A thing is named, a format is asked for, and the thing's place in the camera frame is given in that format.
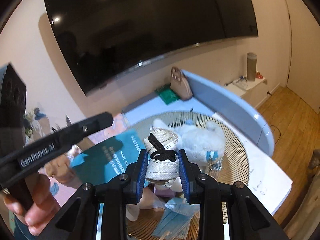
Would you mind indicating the white lace hat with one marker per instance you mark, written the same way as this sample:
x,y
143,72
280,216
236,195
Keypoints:
x,y
163,166

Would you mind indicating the brown handbag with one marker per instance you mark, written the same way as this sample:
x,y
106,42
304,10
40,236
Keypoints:
x,y
179,84

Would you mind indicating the gold wire basket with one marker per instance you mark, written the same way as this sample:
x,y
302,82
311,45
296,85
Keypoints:
x,y
234,164

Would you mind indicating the green book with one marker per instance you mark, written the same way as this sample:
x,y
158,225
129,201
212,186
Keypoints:
x,y
166,94

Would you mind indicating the teal mask package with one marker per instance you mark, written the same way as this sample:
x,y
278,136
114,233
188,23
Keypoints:
x,y
107,159

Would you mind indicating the grey plush elephant toy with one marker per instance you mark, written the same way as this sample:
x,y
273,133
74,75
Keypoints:
x,y
203,146

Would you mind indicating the person left hand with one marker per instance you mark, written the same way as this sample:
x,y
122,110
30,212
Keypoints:
x,y
41,212

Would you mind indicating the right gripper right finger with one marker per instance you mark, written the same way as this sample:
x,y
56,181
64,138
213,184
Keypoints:
x,y
247,217

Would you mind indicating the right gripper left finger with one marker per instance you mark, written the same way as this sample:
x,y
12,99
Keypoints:
x,y
78,218

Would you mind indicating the grey cylinder speaker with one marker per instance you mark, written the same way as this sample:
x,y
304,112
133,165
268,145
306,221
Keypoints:
x,y
251,66

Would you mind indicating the wall mounted television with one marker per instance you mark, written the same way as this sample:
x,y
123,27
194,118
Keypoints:
x,y
104,39

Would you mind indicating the light blue face mask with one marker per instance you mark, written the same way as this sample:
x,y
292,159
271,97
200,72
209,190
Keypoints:
x,y
176,219

